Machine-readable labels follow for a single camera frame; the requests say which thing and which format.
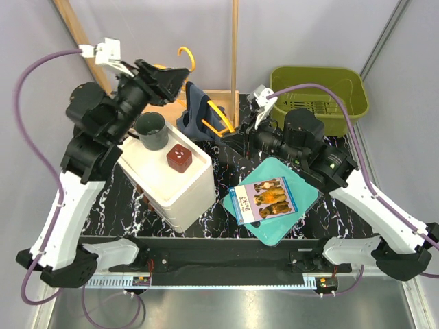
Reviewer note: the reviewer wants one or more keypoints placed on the teal cutting board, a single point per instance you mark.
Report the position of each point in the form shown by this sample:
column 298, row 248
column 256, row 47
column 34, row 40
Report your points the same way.
column 271, row 231

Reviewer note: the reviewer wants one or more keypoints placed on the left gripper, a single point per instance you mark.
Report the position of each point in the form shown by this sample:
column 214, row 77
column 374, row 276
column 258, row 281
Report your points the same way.
column 161, row 85

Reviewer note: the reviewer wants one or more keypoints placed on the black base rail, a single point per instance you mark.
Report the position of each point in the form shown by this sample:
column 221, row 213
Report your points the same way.
column 229, row 263

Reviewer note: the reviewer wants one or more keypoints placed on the blue tank top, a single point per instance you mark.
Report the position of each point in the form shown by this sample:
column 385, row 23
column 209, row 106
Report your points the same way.
column 190, row 123

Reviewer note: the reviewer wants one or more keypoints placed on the wooden clothes rack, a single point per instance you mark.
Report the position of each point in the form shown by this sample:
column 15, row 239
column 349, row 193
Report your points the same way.
column 223, row 102

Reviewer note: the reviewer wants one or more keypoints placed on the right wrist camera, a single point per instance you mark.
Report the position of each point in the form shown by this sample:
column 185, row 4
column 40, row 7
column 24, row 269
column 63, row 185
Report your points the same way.
column 259, row 103

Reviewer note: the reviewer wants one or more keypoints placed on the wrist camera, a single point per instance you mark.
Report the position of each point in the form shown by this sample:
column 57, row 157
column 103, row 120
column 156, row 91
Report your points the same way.
column 106, row 54
column 259, row 103

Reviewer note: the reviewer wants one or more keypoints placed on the red cube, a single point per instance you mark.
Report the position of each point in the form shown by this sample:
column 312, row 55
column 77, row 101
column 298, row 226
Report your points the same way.
column 179, row 158

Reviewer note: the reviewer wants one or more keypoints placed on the green plastic basket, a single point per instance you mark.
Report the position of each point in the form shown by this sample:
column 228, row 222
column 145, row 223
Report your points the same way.
column 345, row 83

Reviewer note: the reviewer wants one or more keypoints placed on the dog picture book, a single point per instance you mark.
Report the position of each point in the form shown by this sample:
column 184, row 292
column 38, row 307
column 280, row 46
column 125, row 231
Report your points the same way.
column 262, row 200

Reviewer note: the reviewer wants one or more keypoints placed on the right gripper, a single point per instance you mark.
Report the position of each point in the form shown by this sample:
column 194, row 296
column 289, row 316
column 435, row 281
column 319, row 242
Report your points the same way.
column 237, row 141

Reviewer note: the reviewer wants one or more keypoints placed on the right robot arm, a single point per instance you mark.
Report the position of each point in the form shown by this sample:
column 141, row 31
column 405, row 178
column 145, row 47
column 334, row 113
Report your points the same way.
column 400, row 247

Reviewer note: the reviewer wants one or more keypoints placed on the black marble mat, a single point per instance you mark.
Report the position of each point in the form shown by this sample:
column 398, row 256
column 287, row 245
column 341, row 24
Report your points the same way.
column 119, row 209

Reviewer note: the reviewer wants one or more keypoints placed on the dark green mug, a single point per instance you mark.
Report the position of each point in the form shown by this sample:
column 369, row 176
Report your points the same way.
column 150, row 128

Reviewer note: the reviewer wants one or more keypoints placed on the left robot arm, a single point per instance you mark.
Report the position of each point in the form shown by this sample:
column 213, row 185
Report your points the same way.
column 100, row 124

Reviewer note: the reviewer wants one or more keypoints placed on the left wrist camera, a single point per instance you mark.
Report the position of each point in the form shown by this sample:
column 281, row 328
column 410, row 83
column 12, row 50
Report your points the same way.
column 106, row 54

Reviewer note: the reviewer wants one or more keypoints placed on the white foam box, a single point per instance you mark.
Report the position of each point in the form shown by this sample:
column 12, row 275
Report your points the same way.
column 179, row 198

